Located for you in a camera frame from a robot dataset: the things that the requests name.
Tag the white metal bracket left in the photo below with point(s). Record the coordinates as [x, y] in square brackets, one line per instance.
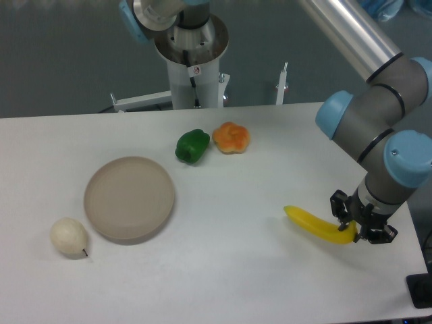
[142, 101]

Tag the beige round plate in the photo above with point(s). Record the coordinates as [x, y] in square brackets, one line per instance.
[129, 200]

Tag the blue plastic bag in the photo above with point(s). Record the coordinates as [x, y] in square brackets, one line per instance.
[381, 10]

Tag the white metal post right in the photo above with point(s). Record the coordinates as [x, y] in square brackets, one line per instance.
[282, 85]

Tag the white pear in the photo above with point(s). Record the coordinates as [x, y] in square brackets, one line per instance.
[69, 237]

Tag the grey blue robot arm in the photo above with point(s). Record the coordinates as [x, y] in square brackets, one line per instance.
[397, 163]

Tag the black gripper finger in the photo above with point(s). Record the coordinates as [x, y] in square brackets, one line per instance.
[339, 210]
[376, 236]

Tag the green bell pepper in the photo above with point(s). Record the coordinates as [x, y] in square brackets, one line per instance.
[192, 145]

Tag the black device at corner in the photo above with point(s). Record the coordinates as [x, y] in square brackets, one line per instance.
[419, 286]

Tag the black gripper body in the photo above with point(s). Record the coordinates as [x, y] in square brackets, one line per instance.
[363, 214]

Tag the yellow banana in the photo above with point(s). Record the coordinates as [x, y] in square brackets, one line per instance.
[320, 228]

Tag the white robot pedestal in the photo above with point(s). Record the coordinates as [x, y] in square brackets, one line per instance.
[192, 57]

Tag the orange flower-shaped bread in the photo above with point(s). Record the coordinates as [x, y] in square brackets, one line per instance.
[231, 138]

